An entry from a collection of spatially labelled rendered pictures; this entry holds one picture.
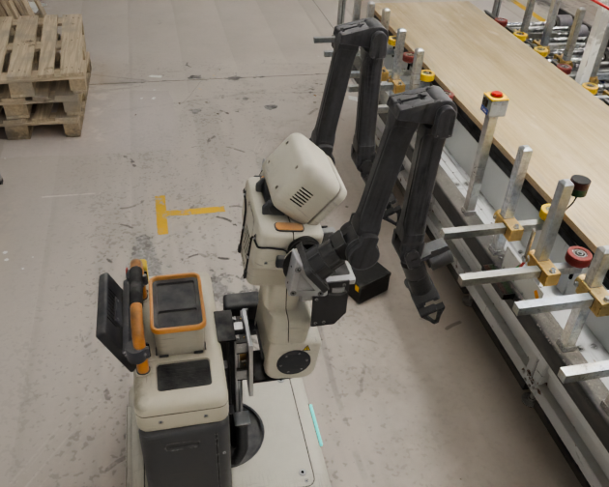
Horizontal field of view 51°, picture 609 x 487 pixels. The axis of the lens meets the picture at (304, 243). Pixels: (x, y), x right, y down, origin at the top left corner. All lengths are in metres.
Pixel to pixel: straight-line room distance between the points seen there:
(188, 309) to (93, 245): 1.86
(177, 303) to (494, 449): 1.49
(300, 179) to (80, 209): 2.55
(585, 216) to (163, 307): 1.51
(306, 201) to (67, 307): 1.94
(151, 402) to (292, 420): 0.74
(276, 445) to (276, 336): 0.56
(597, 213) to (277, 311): 1.28
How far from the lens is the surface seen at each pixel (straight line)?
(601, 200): 2.64
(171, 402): 1.77
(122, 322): 1.87
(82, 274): 3.48
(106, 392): 2.89
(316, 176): 1.56
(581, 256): 2.29
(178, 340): 1.82
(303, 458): 2.29
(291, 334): 1.87
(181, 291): 1.92
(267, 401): 2.43
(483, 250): 2.55
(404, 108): 1.35
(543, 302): 1.96
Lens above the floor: 2.18
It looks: 37 degrees down
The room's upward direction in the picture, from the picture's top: 3 degrees clockwise
